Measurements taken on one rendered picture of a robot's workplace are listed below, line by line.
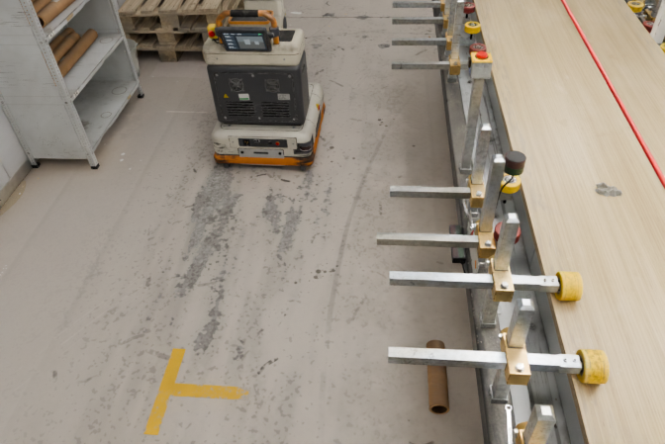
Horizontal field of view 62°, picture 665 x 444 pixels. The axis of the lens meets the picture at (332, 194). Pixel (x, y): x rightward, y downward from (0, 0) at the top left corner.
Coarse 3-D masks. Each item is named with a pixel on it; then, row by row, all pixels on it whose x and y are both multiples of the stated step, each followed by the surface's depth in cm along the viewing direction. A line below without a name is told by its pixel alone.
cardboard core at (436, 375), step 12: (432, 348) 239; (444, 348) 242; (432, 372) 231; (444, 372) 231; (432, 384) 227; (444, 384) 227; (432, 396) 223; (444, 396) 223; (432, 408) 225; (444, 408) 224
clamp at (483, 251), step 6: (492, 228) 181; (480, 234) 179; (486, 234) 179; (492, 234) 179; (480, 240) 177; (486, 240) 177; (492, 240) 177; (480, 246) 176; (486, 246) 175; (492, 246) 175; (480, 252) 177; (486, 252) 176; (492, 252) 176
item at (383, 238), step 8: (384, 232) 183; (384, 240) 182; (392, 240) 181; (400, 240) 181; (408, 240) 181; (416, 240) 180; (424, 240) 180; (432, 240) 180; (440, 240) 180; (448, 240) 179; (456, 240) 179; (464, 240) 179; (472, 240) 179
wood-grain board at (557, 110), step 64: (512, 0) 308; (576, 0) 305; (512, 64) 255; (576, 64) 252; (640, 64) 250; (512, 128) 218; (576, 128) 216; (640, 128) 214; (576, 192) 188; (640, 192) 187; (576, 256) 167; (640, 256) 166; (576, 320) 150; (640, 320) 149; (576, 384) 136; (640, 384) 135
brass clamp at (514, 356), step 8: (504, 328) 142; (504, 336) 139; (504, 344) 138; (512, 352) 136; (520, 352) 135; (512, 360) 134; (520, 360) 134; (512, 368) 132; (528, 368) 132; (512, 376) 132; (520, 376) 132; (528, 376) 131; (512, 384) 134; (520, 384) 134
